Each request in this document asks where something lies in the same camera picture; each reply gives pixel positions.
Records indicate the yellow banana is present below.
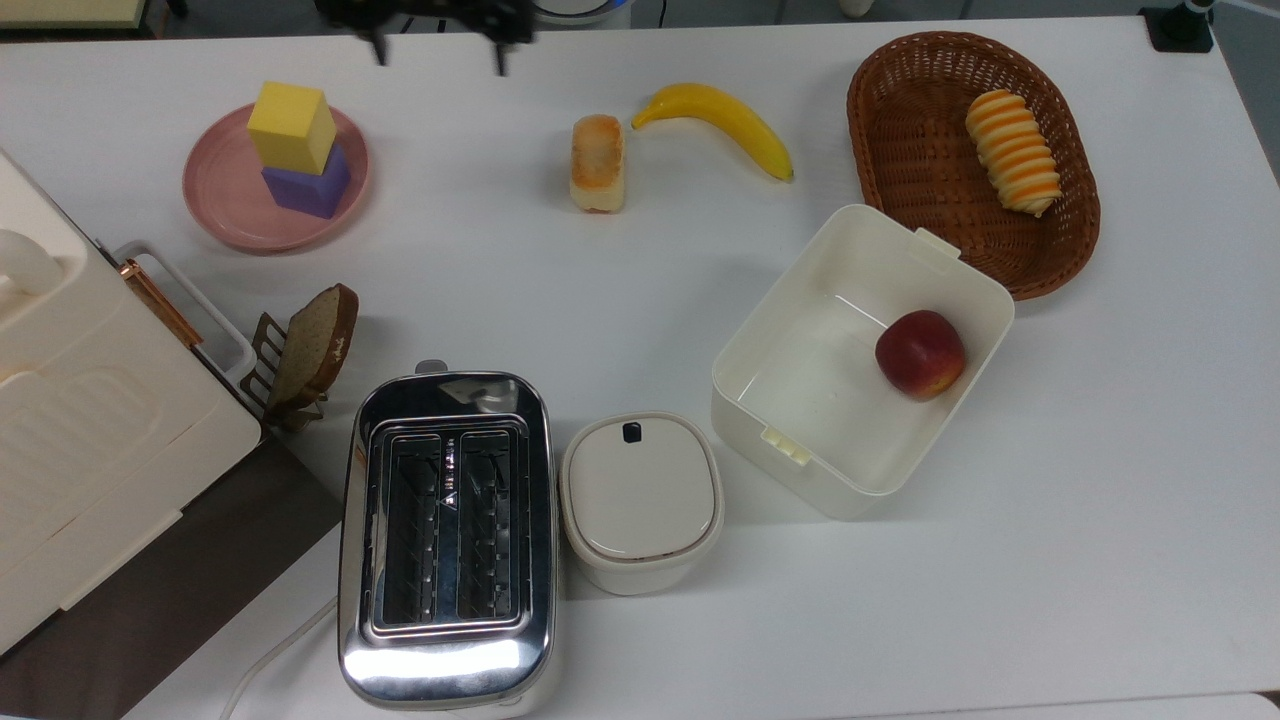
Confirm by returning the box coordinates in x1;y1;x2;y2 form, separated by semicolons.
631;82;796;184

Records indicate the orange striped twisted bread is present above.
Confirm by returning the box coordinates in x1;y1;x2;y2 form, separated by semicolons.
964;89;1063;219

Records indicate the cream background furniture edge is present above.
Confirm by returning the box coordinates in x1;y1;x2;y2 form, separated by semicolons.
0;0;150;30

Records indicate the pink plate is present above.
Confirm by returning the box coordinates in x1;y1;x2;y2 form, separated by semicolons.
182;102;372;254

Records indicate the red apple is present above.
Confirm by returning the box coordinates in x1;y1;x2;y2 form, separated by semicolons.
875;309;968;403

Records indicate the white toaster power cord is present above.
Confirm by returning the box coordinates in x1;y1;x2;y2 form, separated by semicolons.
217;596;342;720

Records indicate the brown bread slice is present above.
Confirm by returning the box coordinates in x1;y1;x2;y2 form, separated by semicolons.
267;283;361;410

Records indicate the white rectangular plastic container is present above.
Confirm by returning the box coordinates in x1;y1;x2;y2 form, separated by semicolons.
711;204;1017;522

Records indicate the toasted bread roll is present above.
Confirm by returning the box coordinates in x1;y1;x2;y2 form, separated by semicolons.
569;114;628;214

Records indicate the cream white toy oven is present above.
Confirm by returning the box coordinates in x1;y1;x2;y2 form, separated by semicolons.
0;148;264;657

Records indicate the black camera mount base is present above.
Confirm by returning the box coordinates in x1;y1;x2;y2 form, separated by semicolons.
1139;0;1217;54

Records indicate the metal toast rack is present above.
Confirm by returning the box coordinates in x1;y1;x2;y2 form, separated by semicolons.
239;311;327;434

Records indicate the white lidded canister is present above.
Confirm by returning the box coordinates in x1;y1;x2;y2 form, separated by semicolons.
558;411;726;598

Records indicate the brown wicker basket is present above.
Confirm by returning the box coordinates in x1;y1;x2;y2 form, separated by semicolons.
846;31;1102;302

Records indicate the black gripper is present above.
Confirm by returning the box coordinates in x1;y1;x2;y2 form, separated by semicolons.
314;0;537;78

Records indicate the yellow cube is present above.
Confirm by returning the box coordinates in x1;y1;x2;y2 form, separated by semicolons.
247;81;339;177

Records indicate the purple cube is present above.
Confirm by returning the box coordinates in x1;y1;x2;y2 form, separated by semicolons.
261;143;354;221

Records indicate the silver two-slot toaster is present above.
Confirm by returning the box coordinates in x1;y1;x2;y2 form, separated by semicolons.
337;359;562;720

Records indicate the dark brown base board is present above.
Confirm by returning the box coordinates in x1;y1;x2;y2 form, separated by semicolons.
0;428;347;720

